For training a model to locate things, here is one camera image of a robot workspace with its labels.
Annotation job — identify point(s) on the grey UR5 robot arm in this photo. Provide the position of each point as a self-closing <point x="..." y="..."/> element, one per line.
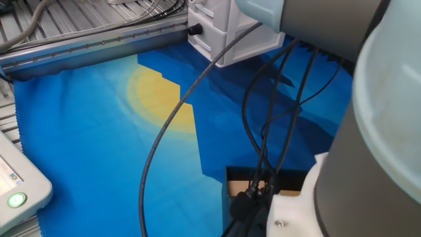
<point x="361" y="164"/>

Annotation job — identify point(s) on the dark blue gift box base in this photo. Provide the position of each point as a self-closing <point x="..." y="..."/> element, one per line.
<point x="237" y="173"/>

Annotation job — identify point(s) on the white plastic drawer box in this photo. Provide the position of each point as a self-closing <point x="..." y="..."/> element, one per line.
<point x="227" y="39"/>

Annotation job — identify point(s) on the tall cardboard block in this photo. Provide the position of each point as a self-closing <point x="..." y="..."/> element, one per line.
<point x="238" y="187"/>

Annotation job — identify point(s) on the black round knob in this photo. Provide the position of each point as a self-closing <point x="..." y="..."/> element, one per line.
<point x="195" y="29"/>

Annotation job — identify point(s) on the low cardboard block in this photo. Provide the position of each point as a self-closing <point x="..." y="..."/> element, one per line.
<point x="291" y="193"/>

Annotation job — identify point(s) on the blue landscape print tablecloth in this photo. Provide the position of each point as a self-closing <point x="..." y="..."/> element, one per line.
<point x="98" y="148"/>

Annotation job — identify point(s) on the black ridged foam mat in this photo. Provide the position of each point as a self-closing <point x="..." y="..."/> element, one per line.
<point x="349" y="67"/>

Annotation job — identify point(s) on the white teach pendant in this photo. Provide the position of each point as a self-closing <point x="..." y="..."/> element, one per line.
<point x="29" y="184"/>

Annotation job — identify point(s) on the white vented wrist bracket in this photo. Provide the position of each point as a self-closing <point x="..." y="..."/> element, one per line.
<point x="289" y="210"/>

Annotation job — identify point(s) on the grey rail with screws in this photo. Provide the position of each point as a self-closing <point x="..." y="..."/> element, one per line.
<point x="98" y="49"/>

